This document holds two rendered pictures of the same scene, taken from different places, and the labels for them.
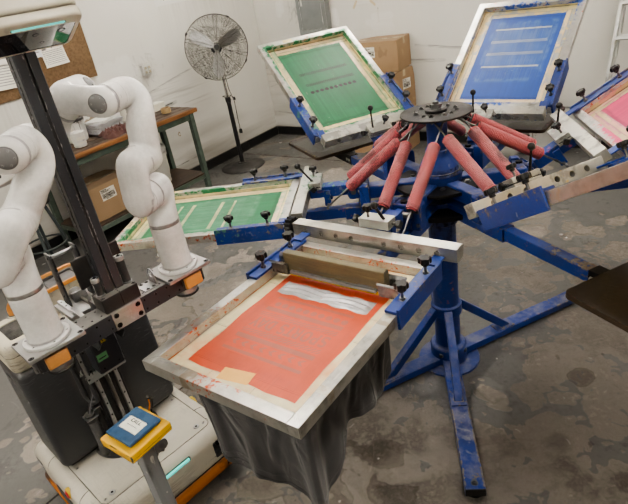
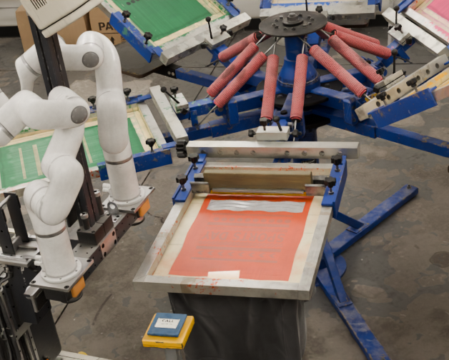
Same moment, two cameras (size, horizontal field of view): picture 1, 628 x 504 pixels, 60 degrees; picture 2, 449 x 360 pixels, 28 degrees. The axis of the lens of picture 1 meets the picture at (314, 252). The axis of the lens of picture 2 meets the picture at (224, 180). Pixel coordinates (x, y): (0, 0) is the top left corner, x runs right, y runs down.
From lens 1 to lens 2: 1.70 m
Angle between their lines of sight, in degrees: 19
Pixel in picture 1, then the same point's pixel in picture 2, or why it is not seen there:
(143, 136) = (116, 82)
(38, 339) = (65, 270)
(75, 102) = (69, 60)
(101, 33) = not seen: outside the picture
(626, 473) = not seen: outside the picture
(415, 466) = not seen: outside the picture
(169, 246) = (128, 178)
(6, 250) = (71, 189)
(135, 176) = (119, 117)
